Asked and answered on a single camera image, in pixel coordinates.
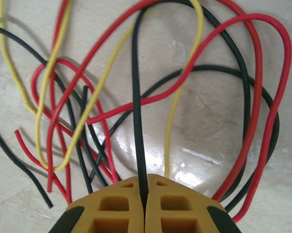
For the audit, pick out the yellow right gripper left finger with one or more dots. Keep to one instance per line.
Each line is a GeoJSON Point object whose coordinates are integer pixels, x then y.
{"type": "Point", "coordinates": [111, 218]}

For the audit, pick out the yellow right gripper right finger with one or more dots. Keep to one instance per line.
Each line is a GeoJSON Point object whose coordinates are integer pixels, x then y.
{"type": "Point", "coordinates": [177, 218]}

